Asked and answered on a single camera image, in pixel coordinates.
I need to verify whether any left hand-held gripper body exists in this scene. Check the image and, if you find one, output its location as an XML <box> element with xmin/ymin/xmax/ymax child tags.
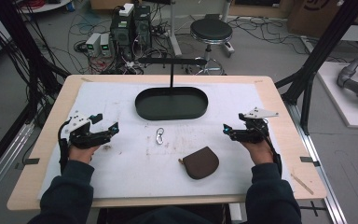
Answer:
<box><xmin>61</xmin><ymin>111</ymin><xmax>107</xmax><ymax>149</ymax></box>

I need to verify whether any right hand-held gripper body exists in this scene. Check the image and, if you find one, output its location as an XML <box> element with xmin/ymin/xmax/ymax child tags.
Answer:
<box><xmin>232</xmin><ymin>106</ymin><xmax>280</xmax><ymax>145</ymax></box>

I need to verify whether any person's left hand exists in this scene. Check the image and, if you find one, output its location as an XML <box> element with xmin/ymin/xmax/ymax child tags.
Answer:
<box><xmin>67</xmin><ymin>144</ymin><xmax>103</xmax><ymax>165</ymax></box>

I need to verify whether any person's right hand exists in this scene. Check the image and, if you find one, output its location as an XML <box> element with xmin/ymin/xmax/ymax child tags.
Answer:
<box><xmin>240</xmin><ymin>139</ymin><xmax>275</xmax><ymax>166</ymax></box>

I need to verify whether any wooden table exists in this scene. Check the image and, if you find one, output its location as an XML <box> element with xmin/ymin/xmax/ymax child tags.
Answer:
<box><xmin>7</xmin><ymin>74</ymin><xmax>328</xmax><ymax>212</ymax></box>

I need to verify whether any white table mat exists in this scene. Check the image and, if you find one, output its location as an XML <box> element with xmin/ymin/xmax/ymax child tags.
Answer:
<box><xmin>36</xmin><ymin>81</ymin><xmax>293</xmax><ymax>201</ymax></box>

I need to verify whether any brown coin pouch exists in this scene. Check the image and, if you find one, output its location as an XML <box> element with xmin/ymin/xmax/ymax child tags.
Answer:
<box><xmin>178</xmin><ymin>146</ymin><xmax>220</xmax><ymax>181</ymax></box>

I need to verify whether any silver metal clip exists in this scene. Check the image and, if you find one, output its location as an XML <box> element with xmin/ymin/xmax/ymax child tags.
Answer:
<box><xmin>155</xmin><ymin>127</ymin><xmax>166</xmax><ymax>146</ymax></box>

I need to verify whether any black tape piece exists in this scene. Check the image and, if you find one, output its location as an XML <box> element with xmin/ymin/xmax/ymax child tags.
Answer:
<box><xmin>14</xmin><ymin>157</ymin><xmax>41</xmax><ymax>171</ymax></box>
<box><xmin>299</xmin><ymin>156</ymin><xmax>322</xmax><ymax>168</ymax></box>

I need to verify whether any black tray stand with bar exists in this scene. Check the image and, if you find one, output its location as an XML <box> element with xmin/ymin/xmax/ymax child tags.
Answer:
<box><xmin>134</xmin><ymin>57</ymin><xmax>210</xmax><ymax>121</ymax></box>

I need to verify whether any thin wooden strip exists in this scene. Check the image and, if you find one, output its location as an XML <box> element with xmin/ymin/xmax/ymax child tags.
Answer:
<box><xmin>290</xmin><ymin>173</ymin><xmax>315</xmax><ymax>196</ymax></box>

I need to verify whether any grey power supply unit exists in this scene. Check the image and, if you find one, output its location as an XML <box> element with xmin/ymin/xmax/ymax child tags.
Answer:
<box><xmin>99</xmin><ymin>33</ymin><xmax>113</xmax><ymax>58</ymax></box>
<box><xmin>85</xmin><ymin>32</ymin><xmax>103</xmax><ymax>58</ymax></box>

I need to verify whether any black computer tower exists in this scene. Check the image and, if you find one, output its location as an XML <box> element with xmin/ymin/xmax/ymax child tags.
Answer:
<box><xmin>132</xmin><ymin>5</ymin><xmax>153</xmax><ymax>52</ymax></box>
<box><xmin>109</xmin><ymin>12</ymin><xmax>136</xmax><ymax>62</ymax></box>

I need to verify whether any white platform board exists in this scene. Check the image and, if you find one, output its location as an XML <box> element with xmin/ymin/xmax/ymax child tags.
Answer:
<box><xmin>316</xmin><ymin>61</ymin><xmax>358</xmax><ymax>131</ymax></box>

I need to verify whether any black round stool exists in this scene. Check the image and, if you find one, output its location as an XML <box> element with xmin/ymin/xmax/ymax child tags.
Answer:
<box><xmin>186</xmin><ymin>18</ymin><xmax>235</xmax><ymax>77</ymax></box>

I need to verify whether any person's lap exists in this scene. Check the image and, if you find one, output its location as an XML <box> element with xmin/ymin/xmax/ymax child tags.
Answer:
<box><xmin>96</xmin><ymin>203</ymin><xmax>231</xmax><ymax>224</ymax></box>

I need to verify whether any white stand leg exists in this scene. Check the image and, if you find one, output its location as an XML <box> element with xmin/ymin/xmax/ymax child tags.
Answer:
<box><xmin>167</xmin><ymin>0</ymin><xmax>184</xmax><ymax>58</ymax></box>

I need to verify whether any white box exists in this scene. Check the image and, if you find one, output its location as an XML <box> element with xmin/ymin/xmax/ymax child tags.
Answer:
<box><xmin>118</xmin><ymin>2</ymin><xmax>135</xmax><ymax>18</ymax></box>

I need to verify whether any cardboard box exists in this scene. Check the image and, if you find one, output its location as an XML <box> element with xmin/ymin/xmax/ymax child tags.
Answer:
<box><xmin>286</xmin><ymin>0</ymin><xmax>358</xmax><ymax>39</ymax></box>

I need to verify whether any white round table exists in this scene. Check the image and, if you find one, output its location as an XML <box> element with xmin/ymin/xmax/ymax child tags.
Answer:
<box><xmin>18</xmin><ymin>0</ymin><xmax>73</xmax><ymax>15</ymax></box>

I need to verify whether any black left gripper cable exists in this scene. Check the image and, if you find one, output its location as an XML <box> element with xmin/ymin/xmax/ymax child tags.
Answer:
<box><xmin>57</xmin><ymin>119</ymin><xmax>73</xmax><ymax>175</ymax></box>

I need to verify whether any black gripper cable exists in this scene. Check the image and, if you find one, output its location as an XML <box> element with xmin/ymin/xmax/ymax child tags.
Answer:
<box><xmin>57</xmin><ymin>119</ymin><xmax>73</xmax><ymax>175</ymax></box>
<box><xmin>259</xmin><ymin>122</ymin><xmax>283</xmax><ymax>179</ymax></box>

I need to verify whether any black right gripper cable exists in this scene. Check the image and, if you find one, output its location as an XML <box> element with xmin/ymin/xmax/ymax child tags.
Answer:
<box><xmin>259</xmin><ymin>122</ymin><xmax>283</xmax><ymax>179</ymax></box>

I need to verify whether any aluminium rail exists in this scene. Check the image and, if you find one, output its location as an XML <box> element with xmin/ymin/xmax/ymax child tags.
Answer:
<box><xmin>0</xmin><ymin>121</ymin><xmax>35</xmax><ymax>209</ymax></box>
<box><xmin>284</xmin><ymin>102</ymin><xmax>349</xmax><ymax>224</ymax></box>

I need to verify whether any floor cables tangle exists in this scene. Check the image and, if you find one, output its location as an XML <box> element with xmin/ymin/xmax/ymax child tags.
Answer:
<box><xmin>64</xmin><ymin>6</ymin><xmax>175</xmax><ymax>76</ymax></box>

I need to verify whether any black frame post with cables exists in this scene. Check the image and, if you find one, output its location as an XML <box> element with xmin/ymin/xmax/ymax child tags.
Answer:
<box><xmin>0</xmin><ymin>0</ymin><xmax>71</xmax><ymax>129</ymax></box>

